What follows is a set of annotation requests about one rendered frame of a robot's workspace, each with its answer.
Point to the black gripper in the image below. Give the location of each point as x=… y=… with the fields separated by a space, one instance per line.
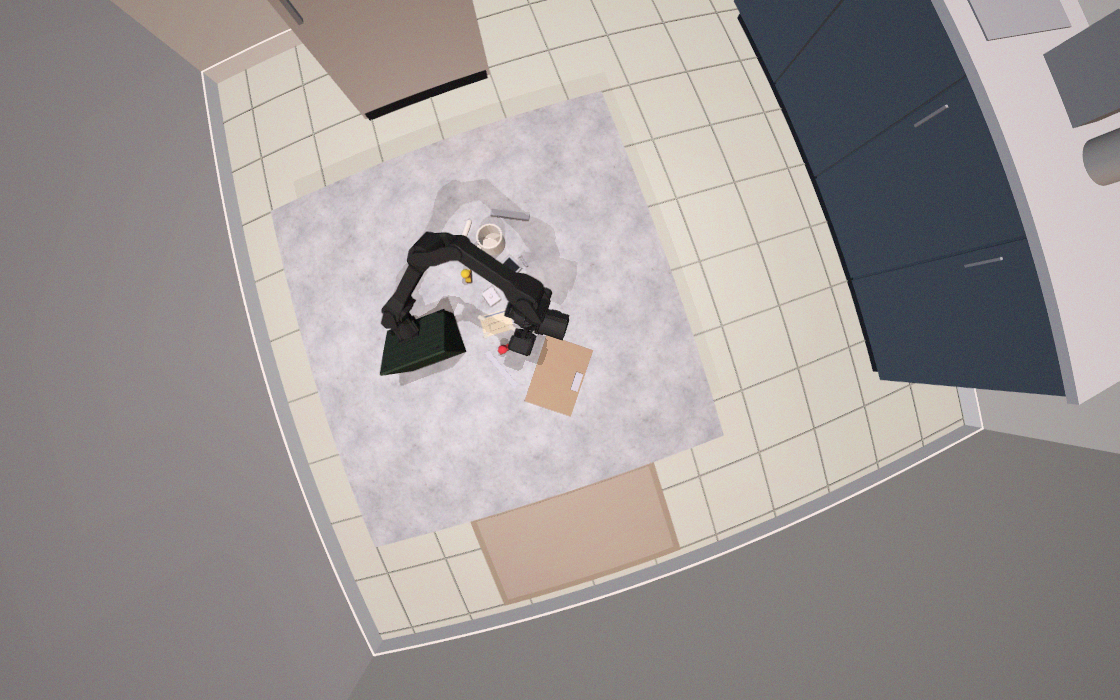
x=523 y=340

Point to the beige card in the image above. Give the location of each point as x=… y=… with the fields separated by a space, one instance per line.
x=494 y=323

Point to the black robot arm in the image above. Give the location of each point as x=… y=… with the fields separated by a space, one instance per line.
x=527 y=303

